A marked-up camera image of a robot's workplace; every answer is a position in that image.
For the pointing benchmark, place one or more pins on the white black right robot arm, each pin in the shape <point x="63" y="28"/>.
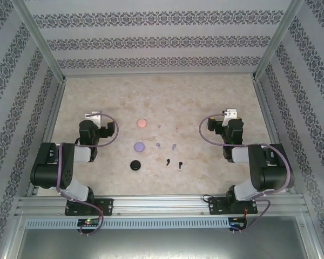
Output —
<point x="272" y="172"/>

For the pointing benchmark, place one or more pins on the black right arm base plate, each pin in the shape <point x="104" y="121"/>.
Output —
<point x="216" y="206"/>

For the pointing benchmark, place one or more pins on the pink earbud charging case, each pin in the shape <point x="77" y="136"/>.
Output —
<point x="142" y="123"/>

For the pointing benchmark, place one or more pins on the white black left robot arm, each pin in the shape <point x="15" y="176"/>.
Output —
<point x="51" y="172"/>

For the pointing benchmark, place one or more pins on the purple earbud charging case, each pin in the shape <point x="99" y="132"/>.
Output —
<point x="139" y="146"/>

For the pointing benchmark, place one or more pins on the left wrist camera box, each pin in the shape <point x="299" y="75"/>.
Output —
<point x="95" y="117"/>

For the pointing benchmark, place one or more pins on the thin aluminium wall rail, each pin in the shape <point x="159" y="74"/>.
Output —
<point x="162" y="74"/>

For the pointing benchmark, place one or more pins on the aluminium mounting rail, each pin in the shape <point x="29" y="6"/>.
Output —
<point x="162" y="205"/>

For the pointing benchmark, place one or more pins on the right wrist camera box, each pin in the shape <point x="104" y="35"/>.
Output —
<point x="230" y="113"/>

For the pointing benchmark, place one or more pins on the grey metal panel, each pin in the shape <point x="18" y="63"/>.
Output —
<point x="162" y="242"/>

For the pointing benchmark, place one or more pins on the small circuit board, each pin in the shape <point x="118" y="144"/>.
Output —
<point x="89" y="222"/>
<point x="236" y="224"/>

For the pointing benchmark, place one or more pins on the black earbud charging case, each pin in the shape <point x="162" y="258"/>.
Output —
<point x="136" y="165"/>

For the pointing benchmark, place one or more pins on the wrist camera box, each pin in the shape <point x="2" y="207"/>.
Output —
<point x="230" y="113"/>
<point x="95" y="117"/>

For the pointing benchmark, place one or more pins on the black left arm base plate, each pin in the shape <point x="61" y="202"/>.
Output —
<point x="105" y="206"/>

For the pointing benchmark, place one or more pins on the aluminium frame post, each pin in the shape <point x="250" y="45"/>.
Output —
<point x="278" y="37"/>
<point x="39" y="37"/>

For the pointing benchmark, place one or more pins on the aluminium side rail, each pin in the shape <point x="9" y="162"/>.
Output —
<point x="264" y="108"/>
<point x="55" y="108"/>

